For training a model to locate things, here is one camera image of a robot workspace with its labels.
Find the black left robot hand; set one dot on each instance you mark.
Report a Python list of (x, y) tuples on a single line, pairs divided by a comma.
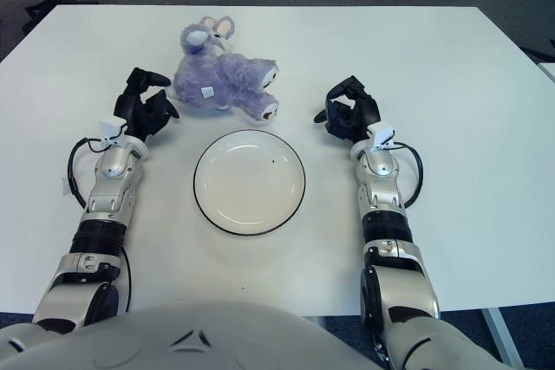
[(139, 112)]

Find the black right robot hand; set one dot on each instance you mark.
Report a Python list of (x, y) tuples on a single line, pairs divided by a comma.
[(360, 114)]

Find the purple plush rabbit doll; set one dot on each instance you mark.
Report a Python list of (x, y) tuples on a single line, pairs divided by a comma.
[(225, 79)]

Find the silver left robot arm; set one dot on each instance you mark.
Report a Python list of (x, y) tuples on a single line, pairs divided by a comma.
[(108, 188)]

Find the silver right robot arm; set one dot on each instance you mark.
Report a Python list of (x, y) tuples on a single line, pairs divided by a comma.
[(381, 196)]

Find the white plate black rim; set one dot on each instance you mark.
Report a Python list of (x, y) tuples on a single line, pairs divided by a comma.
[(247, 183)]

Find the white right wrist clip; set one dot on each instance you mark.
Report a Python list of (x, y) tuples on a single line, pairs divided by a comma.
[(383, 135)]

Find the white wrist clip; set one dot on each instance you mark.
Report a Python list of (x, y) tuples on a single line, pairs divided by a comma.
[(109, 127), (383, 135)]

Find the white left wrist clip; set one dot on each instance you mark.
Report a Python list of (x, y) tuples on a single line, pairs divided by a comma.
[(109, 127)]

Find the white neighbouring table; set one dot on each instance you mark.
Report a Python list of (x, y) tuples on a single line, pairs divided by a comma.
[(548, 70)]

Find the silver robot torso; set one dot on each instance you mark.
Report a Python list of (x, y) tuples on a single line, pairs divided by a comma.
[(195, 344)]

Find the grey metal table leg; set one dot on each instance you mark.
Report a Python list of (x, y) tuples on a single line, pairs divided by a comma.
[(498, 331)]

